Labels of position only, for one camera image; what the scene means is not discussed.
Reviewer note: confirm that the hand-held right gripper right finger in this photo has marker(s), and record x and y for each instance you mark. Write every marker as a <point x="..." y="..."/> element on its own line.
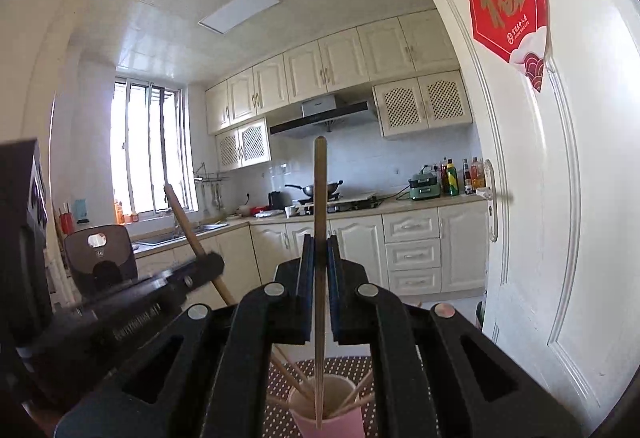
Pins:
<point x="350" y="303"/>

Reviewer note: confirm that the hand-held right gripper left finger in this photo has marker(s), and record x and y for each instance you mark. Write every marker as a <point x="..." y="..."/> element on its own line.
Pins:
<point x="295" y="303"/>

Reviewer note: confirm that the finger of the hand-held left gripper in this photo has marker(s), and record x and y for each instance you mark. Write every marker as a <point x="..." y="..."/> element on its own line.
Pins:
<point x="200" y="270"/>

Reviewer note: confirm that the single wooden chopstick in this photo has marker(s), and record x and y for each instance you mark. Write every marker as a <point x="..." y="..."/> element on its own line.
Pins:
<point x="182" y="218"/>
<point x="320" y="198"/>

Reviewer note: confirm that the group of wooden chopsticks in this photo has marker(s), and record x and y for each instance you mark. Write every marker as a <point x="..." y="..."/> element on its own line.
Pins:
<point x="287" y="368"/>

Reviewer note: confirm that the pink cup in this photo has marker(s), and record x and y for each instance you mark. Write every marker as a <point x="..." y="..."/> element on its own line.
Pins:
<point x="345" y="423"/>

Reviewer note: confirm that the steel kitchen sink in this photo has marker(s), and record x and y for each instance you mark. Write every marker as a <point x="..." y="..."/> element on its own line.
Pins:
<point x="160" y="238"/>

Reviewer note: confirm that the red utensil holder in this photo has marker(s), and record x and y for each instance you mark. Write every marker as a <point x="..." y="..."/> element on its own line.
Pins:
<point x="66" y="222"/>

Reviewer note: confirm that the light blue container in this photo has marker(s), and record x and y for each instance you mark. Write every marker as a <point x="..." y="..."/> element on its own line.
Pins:
<point x="80" y="210"/>

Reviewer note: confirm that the red container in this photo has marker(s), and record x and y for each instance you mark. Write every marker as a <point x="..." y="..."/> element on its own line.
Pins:
<point x="258" y="210"/>

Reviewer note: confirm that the white base cabinets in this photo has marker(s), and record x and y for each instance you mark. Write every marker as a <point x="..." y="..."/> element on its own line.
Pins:
<point x="415" y="243"/>

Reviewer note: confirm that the orange bottle on sill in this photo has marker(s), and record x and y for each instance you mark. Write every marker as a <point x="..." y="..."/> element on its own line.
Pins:
<point x="119" y="214"/>

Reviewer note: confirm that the gas stove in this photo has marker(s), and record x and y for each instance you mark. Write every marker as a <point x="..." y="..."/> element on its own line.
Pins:
<point x="355" y="204"/>

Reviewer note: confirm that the black kettle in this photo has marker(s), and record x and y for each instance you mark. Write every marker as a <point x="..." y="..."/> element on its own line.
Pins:
<point x="274" y="200"/>

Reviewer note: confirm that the steel wok with lid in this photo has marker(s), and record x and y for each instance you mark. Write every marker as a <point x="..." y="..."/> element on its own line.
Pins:
<point x="332" y="189"/>

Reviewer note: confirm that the small lattice door cabinet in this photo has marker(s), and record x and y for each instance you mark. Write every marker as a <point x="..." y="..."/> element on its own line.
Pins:
<point x="243" y="145"/>

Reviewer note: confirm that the green electric cooker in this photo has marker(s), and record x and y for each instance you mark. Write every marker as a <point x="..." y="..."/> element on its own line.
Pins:
<point x="425" y="187"/>

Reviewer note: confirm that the kitchen window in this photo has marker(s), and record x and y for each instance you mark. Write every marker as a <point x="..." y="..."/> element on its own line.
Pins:
<point x="137" y="142"/>

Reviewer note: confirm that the dark red sauce bottle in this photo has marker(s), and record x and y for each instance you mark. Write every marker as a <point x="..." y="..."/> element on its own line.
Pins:
<point x="443" y="180"/>

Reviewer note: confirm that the yellow green bottle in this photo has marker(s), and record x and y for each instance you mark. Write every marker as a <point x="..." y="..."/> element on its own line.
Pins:
<point x="452" y="180"/>

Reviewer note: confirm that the dark soy sauce bottle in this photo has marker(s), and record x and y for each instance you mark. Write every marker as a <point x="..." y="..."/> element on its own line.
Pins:
<point x="467" y="180"/>

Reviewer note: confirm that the range hood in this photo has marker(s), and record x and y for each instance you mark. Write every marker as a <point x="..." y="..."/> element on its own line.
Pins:
<point x="320" y="117"/>

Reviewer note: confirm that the wide lattice door cabinet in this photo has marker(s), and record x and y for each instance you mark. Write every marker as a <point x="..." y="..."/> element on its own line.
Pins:
<point x="422" y="102"/>

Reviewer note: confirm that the white panelled door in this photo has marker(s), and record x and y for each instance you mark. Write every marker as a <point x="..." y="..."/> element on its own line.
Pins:
<point x="575" y="218"/>

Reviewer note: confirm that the ceiling light panel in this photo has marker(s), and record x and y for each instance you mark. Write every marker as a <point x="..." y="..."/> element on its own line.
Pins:
<point x="240" y="10"/>

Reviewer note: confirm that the wall utensil rack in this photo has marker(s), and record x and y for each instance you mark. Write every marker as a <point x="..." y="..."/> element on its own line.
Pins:
<point x="210" y="178"/>

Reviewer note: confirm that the white wall cabinets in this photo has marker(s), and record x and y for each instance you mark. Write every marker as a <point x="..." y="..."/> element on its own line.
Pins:
<point x="340" y="57"/>

